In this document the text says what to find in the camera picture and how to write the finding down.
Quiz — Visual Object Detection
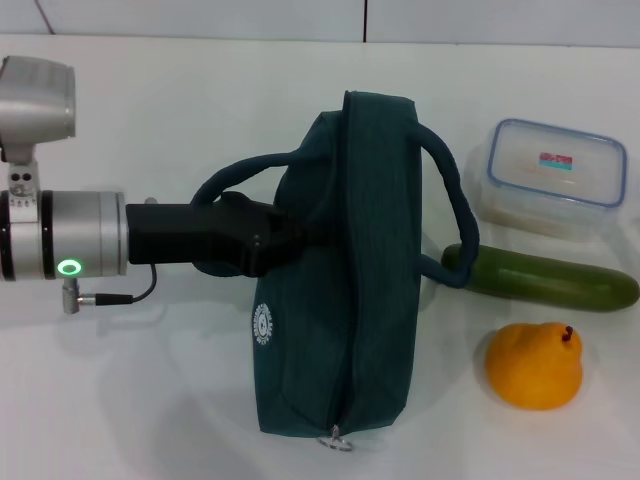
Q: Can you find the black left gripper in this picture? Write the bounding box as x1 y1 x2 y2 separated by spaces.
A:
124 191 346 279

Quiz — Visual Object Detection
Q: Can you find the orange pear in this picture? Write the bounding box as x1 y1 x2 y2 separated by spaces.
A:
484 321 586 412

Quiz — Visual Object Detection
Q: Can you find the clear blue-rimmed lunch box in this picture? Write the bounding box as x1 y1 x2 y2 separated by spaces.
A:
467 117 629 237

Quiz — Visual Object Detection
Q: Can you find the green cucumber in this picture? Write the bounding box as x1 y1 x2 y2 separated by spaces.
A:
440 243 640 315

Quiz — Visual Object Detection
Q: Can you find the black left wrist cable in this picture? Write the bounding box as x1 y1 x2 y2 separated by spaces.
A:
60 263 159 315

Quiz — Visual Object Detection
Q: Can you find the dark teal lunch bag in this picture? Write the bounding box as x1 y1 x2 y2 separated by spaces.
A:
189 88 482 454

